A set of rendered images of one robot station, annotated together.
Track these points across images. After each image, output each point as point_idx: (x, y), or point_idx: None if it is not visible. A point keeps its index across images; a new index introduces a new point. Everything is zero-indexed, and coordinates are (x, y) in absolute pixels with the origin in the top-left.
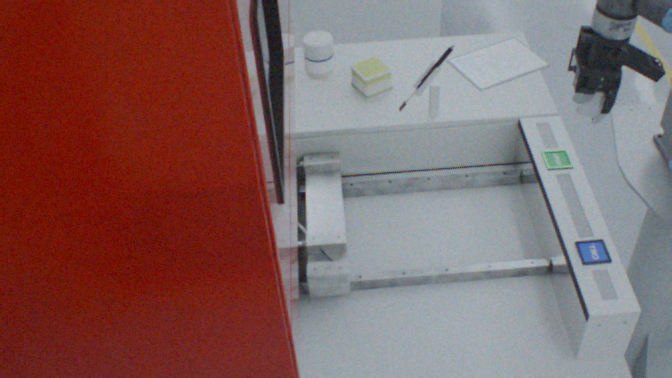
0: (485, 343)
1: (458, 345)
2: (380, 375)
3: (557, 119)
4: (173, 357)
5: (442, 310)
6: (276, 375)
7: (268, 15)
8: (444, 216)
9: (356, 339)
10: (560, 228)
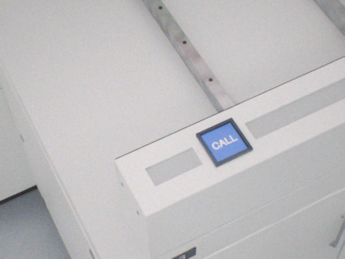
0: (109, 113)
1: (96, 90)
2: (33, 38)
3: None
4: None
5: (138, 63)
6: None
7: None
8: (280, 25)
9: (69, 6)
10: (251, 99)
